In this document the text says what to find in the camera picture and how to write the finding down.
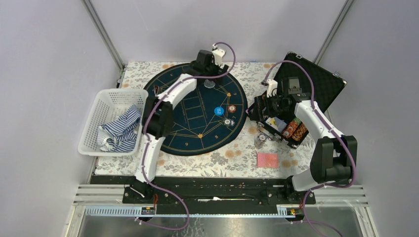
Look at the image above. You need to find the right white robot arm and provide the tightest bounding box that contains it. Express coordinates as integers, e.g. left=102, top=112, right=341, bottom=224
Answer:
left=249, top=78, right=358, bottom=203

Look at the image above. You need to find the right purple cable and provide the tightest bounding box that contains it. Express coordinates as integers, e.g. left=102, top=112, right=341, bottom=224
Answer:
left=260, top=60, right=357, bottom=237

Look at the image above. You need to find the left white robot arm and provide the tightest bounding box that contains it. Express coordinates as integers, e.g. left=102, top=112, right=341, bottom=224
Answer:
left=135, top=45, right=229, bottom=183

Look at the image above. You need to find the floral tablecloth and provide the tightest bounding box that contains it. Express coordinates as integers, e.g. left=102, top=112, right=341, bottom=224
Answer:
left=94, top=62, right=315, bottom=178

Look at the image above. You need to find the red chip row in case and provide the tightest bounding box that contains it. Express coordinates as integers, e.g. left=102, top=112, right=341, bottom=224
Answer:
left=282, top=121, right=308, bottom=142

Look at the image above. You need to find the red card deck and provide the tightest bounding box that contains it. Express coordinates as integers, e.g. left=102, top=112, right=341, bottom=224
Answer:
left=256, top=153, right=279, bottom=168

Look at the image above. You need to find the white plastic basket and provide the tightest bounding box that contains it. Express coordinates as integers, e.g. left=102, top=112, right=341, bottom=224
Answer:
left=78, top=88, right=148, bottom=157

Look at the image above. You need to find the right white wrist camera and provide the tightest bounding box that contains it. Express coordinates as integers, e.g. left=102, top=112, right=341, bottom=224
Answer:
left=261, top=79, right=278, bottom=98

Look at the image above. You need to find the red five chip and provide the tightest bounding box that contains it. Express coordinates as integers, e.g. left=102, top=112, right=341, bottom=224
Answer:
left=227, top=105, right=236, bottom=113

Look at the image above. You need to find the blue ten chip stack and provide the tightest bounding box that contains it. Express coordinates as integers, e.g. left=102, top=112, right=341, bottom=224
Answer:
left=254, top=133, right=267, bottom=149

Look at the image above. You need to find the black chip carrying case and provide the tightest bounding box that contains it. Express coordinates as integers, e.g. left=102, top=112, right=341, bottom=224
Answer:
left=247, top=52, right=346, bottom=148

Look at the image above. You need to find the striped blue white cloth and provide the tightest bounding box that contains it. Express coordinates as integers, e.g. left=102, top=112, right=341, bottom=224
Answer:
left=96, top=105, right=141, bottom=153

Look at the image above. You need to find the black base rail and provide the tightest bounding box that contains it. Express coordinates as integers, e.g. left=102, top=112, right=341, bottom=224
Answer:
left=123, top=176, right=317, bottom=216

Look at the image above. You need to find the green chip row in case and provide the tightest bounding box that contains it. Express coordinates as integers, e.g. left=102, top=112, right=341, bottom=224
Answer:
left=292, top=118, right=301, bottom=126

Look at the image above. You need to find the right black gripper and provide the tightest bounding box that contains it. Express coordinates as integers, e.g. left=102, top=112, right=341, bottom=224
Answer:
left=250, top=92, right=289, bottom=121

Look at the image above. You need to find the round dark blue poker mat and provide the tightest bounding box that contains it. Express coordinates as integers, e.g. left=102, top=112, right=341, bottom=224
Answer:
left=161, top=74, right=248, bottom=156

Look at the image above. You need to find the clear plastic disc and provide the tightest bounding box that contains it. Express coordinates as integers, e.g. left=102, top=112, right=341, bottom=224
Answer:
left=204, top=79, right=216, bottom=89

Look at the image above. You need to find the blue dealer button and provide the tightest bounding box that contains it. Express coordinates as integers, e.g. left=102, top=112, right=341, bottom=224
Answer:
left=214, top=106, right=225, bottom=116

